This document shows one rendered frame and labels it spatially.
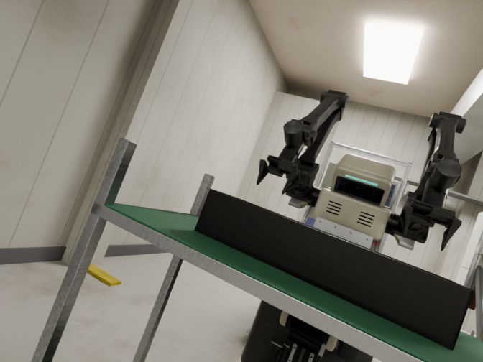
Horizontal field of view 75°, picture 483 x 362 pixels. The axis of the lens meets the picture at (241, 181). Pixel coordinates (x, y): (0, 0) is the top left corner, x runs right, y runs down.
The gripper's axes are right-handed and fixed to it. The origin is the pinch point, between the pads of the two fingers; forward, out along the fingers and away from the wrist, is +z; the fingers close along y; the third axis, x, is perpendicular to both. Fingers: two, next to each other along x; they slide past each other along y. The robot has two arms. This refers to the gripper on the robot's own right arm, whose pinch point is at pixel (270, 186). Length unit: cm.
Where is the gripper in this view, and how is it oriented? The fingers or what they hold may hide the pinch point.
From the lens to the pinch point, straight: 98.6
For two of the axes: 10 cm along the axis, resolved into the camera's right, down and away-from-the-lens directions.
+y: 8.6, 3.2, -4.0
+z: -4.9, 7.5, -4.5
